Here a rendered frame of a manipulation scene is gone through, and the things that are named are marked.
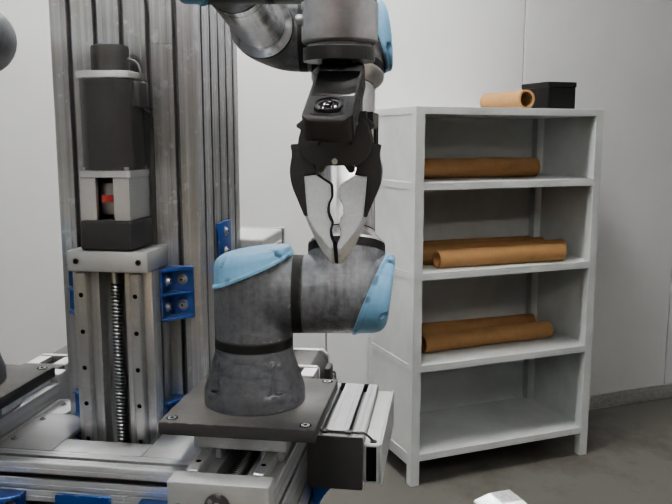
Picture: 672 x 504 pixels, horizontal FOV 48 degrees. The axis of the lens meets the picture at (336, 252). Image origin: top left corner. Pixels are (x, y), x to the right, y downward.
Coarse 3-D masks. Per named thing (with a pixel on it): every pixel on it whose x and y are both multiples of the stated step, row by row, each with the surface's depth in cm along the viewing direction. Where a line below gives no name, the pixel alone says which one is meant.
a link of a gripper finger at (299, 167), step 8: (296, 144) 74; (320, 144) 74; (296, 152) 74; (296, 160) 74; (304, 160) 74; (296, 168) 74; (304, 168) 74; (312, 168) 74; (296, 176) 74; (296, 184) 75; (304, 184) 75; (296, 192) 75; (304, 192) 75; (304, 200) 75; (304, 208) 75
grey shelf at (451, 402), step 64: (384, 128) 318; (448, 128) 345; (512, 128) 358; (576, 128) 338; (384, 192) 321; (448, 192) 350; (512, 192) 363; (576, 192) 341; (576, 256) 343; (448, 320) 360; (576, 320) 346; (384, 384) 332; (448, 384) 365; (512, 384) 379; (576, 384) 348; (448, 448) 318; (576, 448) 345
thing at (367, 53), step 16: (304, 48) 73; (320, 48) 72; (336, 48) 71; (352, 48) 71; (368, 48) 72; (368, 112) 74; (368, 128) 72; (304, 144) 73; (336, 144) 73; (352, 144) 73; (368, 144) 73; (320, 160) 74; (336, 160) 73; (352, 160) 73
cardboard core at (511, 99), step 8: (488, 96) 337; (496, 96) 331; (504, 96) 325; (512, 96) 320; (520, 96) 315; (528, 96) 320; (480, 104) 342; (488, 104) 337; (496, 104) 331; (504, 104) 326; (512, 104) 320; (520, 104) 316; (528, 104) 320
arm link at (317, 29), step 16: (304, 0) 72; (320, 0) 71; (336, 0) 70; (352, 0) 70; (368, 0) 71; (304, 16) 73; (320, 16) 71; (336, 16) 70; (352, 16) 71; (368, 16) 72; (304, 32) 73; (320, 32) 71; (336, 32) 71; (352, 32) 71; (368, 32) 72
